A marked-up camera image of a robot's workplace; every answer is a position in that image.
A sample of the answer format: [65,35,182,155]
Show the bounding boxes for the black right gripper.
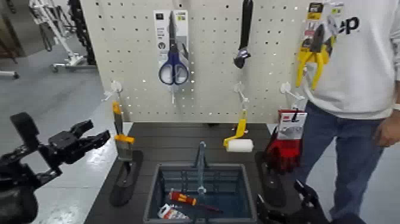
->
[257,179,332,224]

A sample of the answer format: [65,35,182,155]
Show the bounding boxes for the red work gloves pack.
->
[262,109,308,175]

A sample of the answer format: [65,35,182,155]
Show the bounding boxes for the yellow pliers in packaging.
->
[295,1,345,91]

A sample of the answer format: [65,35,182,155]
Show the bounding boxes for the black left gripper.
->
[48,119,111,165]

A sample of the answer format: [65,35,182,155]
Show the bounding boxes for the red white small package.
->
[157,204,190,220]

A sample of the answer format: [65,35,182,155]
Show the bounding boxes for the blue scissors in packaging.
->
[153,10,190,86]

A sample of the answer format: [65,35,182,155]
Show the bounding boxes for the white pegboard panel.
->
[79,0,313,125]

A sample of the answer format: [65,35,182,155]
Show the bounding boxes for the clear plastic pegboard hook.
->
[233,82,250,110]
[280,82,305,110]
[167,84,179,105]
[101,80,123,102]

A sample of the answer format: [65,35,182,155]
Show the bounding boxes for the black column stand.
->
[68,0,97,66]

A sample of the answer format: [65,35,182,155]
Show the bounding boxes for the grey stand leg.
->
[0,70,20,80]

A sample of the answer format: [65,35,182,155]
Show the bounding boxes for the yellow paint brush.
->
[111,101,136,161]

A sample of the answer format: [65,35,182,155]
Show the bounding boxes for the red yellow screwdriver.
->
[168,189,223,213]

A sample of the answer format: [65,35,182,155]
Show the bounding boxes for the yellow handled paint roller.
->
[223,110,254,153]

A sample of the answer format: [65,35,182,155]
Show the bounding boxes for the person in white sweatshirt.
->
[296,0,400,221]

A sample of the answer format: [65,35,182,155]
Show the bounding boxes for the brown wooden furniture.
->
[0,0,27,60]

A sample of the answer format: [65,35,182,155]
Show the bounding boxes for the black adjustable wrench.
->
[233,0,253,70]

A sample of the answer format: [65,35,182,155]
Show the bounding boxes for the grey plastic crate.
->
[143,141,258,224]

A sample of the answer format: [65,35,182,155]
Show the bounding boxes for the white wheeled stand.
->
[29,0,87,73]

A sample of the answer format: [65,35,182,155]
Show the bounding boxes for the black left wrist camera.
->
[10,112,40,148]

